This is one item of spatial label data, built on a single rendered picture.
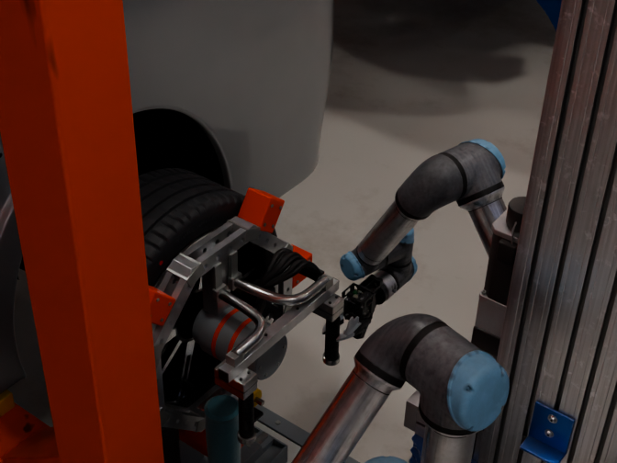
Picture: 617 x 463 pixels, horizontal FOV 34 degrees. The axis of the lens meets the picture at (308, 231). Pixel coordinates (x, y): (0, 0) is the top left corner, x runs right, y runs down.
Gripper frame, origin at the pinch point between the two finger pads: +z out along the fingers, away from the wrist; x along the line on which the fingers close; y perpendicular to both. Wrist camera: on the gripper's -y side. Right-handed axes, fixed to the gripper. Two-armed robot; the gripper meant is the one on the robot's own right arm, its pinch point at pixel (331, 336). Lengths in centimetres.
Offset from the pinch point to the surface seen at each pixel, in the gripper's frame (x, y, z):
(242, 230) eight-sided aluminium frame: -21.3, 29.0, 9.3
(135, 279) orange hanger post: -5, 54, 60
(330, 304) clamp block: 0.2, 12.0, 2.0
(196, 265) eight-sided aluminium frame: -20.6, 28.9, 26.5
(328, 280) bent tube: -1.8, 17.6, 0.4
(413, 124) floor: -112, -83, -231
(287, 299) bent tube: -4.8, 17.9, 12.6
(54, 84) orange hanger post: -5, 99, 72
